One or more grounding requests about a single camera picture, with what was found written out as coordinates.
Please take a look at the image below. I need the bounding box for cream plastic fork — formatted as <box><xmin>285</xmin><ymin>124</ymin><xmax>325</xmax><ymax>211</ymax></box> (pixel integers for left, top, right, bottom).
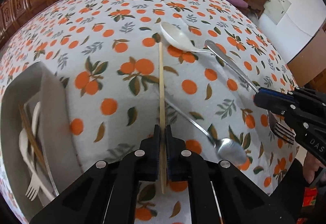
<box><xmin>25</xmin><ymin>101</ymin><xmax>42</xmax><ymax>201</ymax></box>

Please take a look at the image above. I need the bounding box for person's right hand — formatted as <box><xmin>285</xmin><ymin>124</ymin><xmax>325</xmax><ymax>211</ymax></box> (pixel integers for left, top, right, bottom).
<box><xmin>303</xmin><ymin>152</ymin><xmax>325</xmax><ymax>184</ymax></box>

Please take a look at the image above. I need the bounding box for cream plastic chopstick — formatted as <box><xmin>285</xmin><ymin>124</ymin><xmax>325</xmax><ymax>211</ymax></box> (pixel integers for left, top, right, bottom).
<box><xmin>159</xmin><ymin>42</ymin><xmax>167</xmax><ymax>194</ymax></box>

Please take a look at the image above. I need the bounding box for orange floral tablecloth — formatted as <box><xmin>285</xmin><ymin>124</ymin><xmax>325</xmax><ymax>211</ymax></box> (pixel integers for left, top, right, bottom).
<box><xmin>1</xmin><ymin>0</ymin><xmax>297</xmax><ymax>223</ymax></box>

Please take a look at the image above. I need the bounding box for white electrical panel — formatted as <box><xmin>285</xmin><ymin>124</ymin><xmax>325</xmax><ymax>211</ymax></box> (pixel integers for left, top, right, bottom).
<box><xmin>264</xmin><ymin>0</ymin><xmax>291</xmax><ymax>25</ymax></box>

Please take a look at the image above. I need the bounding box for stainless steel fork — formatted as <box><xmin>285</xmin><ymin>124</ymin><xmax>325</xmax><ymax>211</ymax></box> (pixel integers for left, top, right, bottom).
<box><xmin>204</xmin><ymin>39</ymin><xmax>296</xmax><ymax>145</ymax></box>

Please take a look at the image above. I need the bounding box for grey metal rectangular tray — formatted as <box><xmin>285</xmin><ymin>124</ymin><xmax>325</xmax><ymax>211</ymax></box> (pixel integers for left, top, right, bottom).
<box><xmin>1</xmin><ymin>62</ymin><xmax>82</xmax><ymax>223</ymax></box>

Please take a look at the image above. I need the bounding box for small white plastic spoon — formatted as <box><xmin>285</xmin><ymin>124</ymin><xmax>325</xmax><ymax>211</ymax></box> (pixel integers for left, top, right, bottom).
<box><xmin>160</xmin><ymin>22</ymin><xmax>211</xmax><ymax>53</ymax></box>

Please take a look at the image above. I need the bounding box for brown wooden chopstick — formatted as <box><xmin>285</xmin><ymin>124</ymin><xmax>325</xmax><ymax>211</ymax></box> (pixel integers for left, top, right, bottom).
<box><xmin>21</xmin><ymin>108</ymin><xmax>49</xmax><ymax>173</ymax></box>
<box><xmin>18</xmin><ymin>102</ymin><xmax>44</xmax><ymax>171</ymax></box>

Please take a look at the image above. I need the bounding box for stainless steel spoon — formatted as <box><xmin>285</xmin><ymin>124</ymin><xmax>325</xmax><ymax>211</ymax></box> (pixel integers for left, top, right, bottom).
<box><xmin>152</xmin><ymin>84</ymin><xmax>247</xmax><ymax>166</ymax></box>

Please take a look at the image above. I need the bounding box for large cream plastic spoon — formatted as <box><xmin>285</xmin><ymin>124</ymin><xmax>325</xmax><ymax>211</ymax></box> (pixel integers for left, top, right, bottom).
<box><xmin>19</xmin><ymin>128</ymin><xmax>55</xmax><ymax>201</ymax></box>

